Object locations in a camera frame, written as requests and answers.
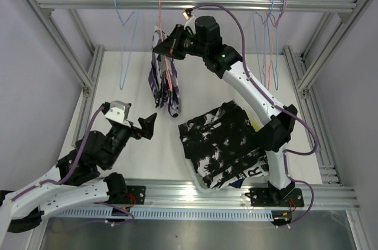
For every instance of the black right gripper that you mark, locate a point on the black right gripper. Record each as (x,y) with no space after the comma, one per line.
(171,46)

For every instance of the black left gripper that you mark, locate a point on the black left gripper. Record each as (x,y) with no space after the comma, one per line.
(146,124)

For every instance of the purple camouflage trousers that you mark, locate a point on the purple camouflage trousers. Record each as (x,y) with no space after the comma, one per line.
(163,82)

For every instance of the light blue wire hanger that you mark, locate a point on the light blue wire hanger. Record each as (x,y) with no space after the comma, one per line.
(129,27)

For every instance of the black white patterned trousers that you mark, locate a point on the black white patterned trousers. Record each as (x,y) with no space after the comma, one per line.
(221,144)

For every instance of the blue hanger with black trousers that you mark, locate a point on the blue hanger with black trousers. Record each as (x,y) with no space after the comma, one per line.
(261,23)

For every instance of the blue hanger with navy trousers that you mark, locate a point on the blue hanger with navy trousers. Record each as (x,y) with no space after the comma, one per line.
(282,10)

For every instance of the pink hanger with newsprint trousers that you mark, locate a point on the pink hanger with newsprint trousers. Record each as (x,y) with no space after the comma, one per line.
(270,55)

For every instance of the yellow trousers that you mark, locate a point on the yellow trousers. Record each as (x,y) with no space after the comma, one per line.
(256,124)

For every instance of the newsprint patterned trousers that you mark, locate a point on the newsprint patterned trousers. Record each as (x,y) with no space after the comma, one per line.
(259,169)

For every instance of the navy blue denim trousers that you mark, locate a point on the navy blue denim trousers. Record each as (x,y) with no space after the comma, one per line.
(237,184)

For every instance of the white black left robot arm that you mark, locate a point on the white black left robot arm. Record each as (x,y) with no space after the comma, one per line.
(75,179)

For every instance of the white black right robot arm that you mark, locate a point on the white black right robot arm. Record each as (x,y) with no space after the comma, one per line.
(201,37)

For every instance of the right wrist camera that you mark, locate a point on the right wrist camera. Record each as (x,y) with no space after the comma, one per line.
(189,16)

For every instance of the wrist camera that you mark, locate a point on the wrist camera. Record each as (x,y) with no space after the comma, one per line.
(189,16)
(116,112)

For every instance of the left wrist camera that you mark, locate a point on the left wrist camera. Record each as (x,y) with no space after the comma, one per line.
(116,112)

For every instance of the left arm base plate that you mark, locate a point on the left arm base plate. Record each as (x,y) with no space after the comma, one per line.
(136,195)

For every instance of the aluminium frame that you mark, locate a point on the aluminium frame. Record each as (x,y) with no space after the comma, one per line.
(47,47)

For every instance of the slotted cable duct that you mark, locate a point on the slotted cable duct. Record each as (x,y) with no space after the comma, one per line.
(102,212)

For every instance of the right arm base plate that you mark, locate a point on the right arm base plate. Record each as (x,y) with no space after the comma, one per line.
(260,197)

